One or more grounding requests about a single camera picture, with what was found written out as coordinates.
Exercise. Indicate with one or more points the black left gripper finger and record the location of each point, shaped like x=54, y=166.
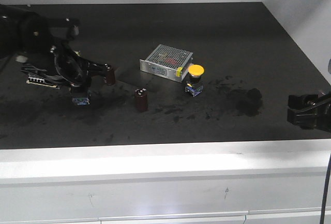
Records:
x=97, y=69
x=81, y=88

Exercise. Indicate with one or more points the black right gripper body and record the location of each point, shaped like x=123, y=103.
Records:
x=323, y=119

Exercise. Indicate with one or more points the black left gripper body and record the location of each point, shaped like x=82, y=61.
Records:
x=69, y=67

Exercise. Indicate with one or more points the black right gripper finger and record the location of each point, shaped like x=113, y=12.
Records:
x=301, y=112

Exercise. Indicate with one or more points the red mushroom push button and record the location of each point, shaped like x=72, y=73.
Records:
x=80, y=96

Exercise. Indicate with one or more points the yellow mushroom push button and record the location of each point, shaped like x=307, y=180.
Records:
x=194, y=85

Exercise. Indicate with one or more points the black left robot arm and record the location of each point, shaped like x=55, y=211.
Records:
x=41, y=45

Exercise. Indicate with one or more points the rear dark red capacitor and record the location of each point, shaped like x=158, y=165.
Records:
x=109, y=76

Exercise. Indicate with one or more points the dark red capacitor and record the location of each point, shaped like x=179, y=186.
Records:
x=109, y=76
x=141, y=99

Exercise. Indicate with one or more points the left mesh power supply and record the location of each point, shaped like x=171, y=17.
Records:
x=38, y=67

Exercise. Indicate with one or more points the mesh power supply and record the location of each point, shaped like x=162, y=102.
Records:
x=38, y=67
x=167, y=62

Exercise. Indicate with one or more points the front dark red capacitor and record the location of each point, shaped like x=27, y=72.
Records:
x=141, y=99

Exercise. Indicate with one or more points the right mesh power supply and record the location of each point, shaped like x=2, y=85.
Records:
x=167, y=62

